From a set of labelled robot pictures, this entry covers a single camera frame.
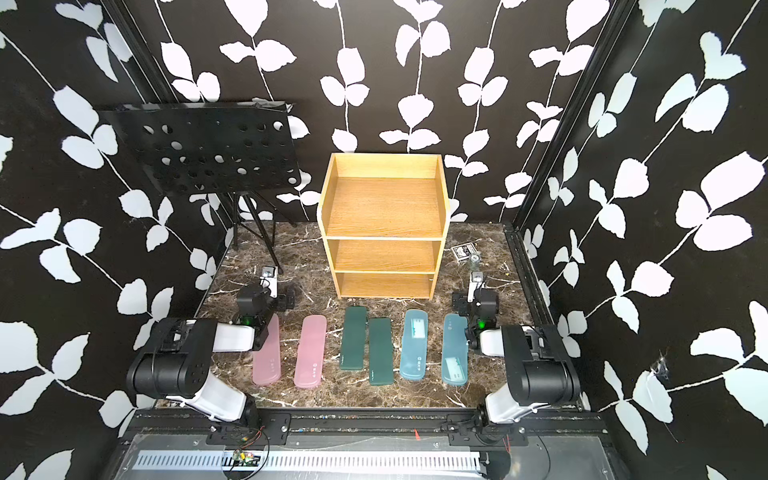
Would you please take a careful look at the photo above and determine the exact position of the light blue pencil case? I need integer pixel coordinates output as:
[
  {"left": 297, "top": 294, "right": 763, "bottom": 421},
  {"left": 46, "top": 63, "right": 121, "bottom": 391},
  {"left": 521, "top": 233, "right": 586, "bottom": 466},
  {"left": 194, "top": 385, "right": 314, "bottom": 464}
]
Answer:
[
  {"left": 441, "top": 313, "right": 469, "bottom": 386},
  {"left": 399, "top": 309, "right": 428, "bottom": 381}
]

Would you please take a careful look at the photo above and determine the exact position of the pink pencil case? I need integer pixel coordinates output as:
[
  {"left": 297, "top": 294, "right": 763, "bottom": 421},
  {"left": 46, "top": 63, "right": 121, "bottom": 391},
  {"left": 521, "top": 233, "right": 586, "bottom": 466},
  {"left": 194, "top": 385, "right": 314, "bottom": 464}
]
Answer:
[
  {"left": 294, "top": 315, "right": 327, "bottom": 389},
  {"left": 252, "top": 314, "right": 282, "bottom": 386}
]

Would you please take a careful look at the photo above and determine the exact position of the dark green pencil case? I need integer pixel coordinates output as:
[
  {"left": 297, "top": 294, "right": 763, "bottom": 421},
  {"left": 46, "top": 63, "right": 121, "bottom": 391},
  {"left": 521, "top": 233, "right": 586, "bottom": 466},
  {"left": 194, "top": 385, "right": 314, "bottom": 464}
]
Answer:
[
  {"left": 340, "top": 306, "right": 367, "bottom": 371},
  {"left": 369, "top": 318, "right": 394, "bottom": 386}
]

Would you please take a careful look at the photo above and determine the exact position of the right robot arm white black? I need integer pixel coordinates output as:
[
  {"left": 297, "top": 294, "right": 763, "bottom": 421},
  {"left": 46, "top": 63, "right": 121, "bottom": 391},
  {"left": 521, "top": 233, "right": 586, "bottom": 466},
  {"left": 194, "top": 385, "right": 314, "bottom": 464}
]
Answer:
[{"left": 452, "top": 287, "right": 582, "bottom": 425}]

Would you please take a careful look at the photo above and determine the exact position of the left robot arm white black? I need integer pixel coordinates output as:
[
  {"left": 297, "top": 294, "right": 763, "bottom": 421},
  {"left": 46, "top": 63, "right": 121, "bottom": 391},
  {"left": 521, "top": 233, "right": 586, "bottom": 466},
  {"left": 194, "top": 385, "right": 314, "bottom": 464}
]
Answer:
[{"left": 126, "top": 280, "right": 296, "bottom": 429}]

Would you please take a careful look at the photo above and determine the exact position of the wooden three-tier shelf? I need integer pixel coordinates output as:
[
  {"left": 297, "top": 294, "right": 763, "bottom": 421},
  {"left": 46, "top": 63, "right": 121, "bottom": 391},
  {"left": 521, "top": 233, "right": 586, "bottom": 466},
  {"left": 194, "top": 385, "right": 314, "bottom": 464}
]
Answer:
[{"left": 317, "top": 153, "right": 450, "bottom": 299}]

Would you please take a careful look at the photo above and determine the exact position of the small metal clamp object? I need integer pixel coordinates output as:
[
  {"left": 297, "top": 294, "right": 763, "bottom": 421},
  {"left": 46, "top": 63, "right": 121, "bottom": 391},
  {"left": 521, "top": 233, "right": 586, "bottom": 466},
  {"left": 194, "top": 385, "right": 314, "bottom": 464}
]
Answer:
[{"left": 451, "top": 242, "right": 482, "bottom": 270}]

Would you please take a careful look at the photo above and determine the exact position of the black perforated music stand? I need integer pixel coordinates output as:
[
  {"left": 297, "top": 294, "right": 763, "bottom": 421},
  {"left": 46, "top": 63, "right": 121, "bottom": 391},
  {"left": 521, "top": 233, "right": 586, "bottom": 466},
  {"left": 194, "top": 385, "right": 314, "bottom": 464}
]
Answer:
[{"left": 98, "top": 100, "right": 303, "bottom": 275}]

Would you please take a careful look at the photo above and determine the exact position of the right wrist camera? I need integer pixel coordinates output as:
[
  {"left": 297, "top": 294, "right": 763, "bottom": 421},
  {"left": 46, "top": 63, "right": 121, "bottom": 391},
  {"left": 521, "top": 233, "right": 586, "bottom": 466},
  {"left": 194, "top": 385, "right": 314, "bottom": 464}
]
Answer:
[{"left": 467, "top": 264, "right": 485, "bottom": 303}]

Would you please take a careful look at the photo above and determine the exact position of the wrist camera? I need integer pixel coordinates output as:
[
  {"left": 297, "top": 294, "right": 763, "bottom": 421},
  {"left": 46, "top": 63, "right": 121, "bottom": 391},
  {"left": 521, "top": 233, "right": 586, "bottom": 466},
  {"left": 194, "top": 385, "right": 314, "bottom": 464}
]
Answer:
[
  {"left": 259, "top": 266, "right": 278, "bottom": 298},
  {"left": 467, "top": 264, "right": 485, "bottom": 303}
]

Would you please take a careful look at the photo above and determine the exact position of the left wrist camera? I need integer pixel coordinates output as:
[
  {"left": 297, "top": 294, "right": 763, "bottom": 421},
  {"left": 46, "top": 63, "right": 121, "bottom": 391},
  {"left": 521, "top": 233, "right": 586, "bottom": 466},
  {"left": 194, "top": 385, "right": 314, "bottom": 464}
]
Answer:
[{"left": 259, "top": 266, "right": 278, "bottom": 298}]

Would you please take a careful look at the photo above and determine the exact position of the black front rail base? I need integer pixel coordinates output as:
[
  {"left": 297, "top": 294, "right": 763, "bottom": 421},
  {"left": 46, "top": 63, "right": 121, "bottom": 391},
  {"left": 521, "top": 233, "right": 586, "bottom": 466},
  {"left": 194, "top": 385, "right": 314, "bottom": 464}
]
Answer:
[{"left": 124, "top": 407, "right": 612, "bottom": 450}]

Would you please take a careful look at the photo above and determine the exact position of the white slotted cable duct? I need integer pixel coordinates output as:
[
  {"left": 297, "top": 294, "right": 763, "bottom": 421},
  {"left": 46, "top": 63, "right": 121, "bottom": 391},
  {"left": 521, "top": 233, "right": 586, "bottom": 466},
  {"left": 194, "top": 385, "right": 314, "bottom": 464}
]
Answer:
[{"left": 128, "top": 450, "right": 483, "bottom": 474}]

